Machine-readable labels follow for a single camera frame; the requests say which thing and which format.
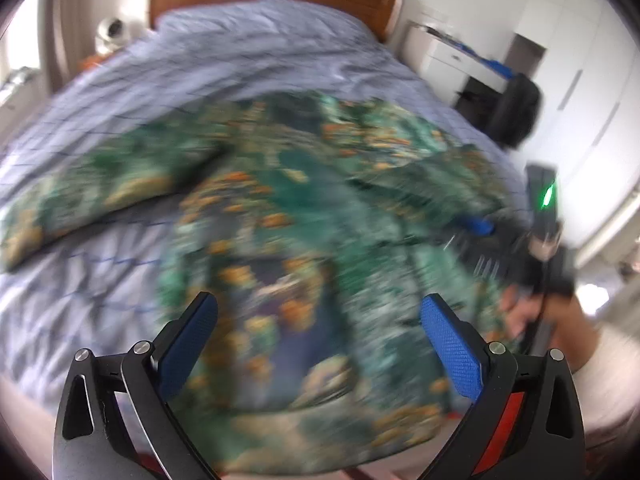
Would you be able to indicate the blue item on cabinet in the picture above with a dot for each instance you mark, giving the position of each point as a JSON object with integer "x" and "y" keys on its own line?
{"x": 492, "y": 62}

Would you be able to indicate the green floral garment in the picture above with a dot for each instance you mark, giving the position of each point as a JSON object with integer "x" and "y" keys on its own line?
{"x": 300, "y": 210}

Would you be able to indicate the black bag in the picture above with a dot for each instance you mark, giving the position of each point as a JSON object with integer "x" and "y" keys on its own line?
{"x": 515, "y": 110}

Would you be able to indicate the white wardrobe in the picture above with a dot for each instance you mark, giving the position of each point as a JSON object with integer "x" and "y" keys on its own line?
{"x": 590, "y": 85}

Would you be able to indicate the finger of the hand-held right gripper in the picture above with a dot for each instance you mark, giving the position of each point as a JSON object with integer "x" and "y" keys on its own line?
{"x": 487, "y": 260}
{"x": 477, "y": 225}

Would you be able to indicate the person's right forearm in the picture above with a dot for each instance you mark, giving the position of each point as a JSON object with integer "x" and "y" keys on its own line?
{"x": 600, "y": 355}

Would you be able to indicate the white bedside cabinet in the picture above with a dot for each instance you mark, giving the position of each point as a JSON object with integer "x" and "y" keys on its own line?
{"x": 440, "y": 55}

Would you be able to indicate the grey plaid bed blanket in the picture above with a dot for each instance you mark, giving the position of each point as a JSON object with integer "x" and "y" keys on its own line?
{"x": 225, "y": 60}

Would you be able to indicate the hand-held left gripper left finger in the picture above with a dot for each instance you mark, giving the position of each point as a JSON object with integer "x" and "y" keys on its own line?
{"x": 187, "y": 345}

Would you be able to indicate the white round device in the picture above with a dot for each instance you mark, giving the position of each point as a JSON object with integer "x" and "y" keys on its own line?
{"x": 111, "y": 34}

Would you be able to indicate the person's right hand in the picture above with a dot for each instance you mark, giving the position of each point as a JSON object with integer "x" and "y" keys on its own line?
{"x": 522, "y": 310}

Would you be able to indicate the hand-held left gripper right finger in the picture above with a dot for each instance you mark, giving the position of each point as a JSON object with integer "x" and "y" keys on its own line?
{"x": 452, "y": 350}

